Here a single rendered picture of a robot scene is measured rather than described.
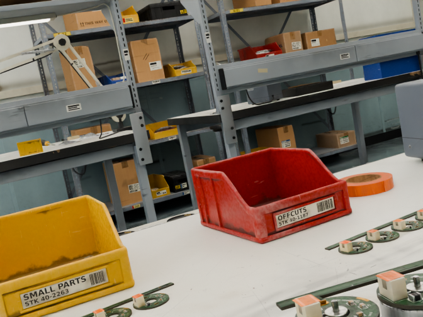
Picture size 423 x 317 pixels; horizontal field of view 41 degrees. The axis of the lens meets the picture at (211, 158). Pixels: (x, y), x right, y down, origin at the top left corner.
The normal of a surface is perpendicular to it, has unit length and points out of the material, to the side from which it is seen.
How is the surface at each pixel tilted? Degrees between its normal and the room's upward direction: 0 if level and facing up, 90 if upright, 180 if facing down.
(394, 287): 90
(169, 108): 90
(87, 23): 89
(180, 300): 0
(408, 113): 90
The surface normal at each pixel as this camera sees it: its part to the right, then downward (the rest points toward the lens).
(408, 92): -0.96, 0.21
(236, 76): 0.42, 0.04
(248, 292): -0.19, -0.97
